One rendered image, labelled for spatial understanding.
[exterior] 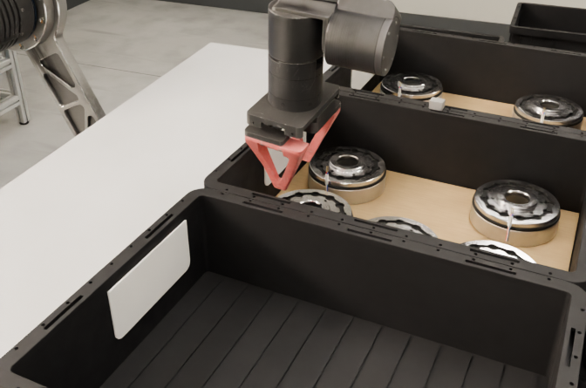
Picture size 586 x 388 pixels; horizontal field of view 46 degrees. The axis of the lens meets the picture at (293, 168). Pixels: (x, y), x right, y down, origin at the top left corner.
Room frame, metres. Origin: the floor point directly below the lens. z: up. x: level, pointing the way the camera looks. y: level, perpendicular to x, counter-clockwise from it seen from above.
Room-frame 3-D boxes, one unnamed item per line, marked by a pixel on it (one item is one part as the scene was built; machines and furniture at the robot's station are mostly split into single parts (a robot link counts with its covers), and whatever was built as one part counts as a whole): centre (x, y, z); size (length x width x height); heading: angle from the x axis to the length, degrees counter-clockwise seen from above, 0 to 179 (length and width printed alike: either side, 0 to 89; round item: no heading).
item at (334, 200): (0.68, -0.02, 0.86); 0.10 x 0.10 x 0.01
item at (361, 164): (0.79, -0.07, 0.86); 0.05 x 0.05 x 0.01
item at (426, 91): (1.07, -0.20, 0.86); 0.10 x 0.10 x 0.01
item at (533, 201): (0.70, -0.27, 0.86); 0.05 x 0.05 x 0.01
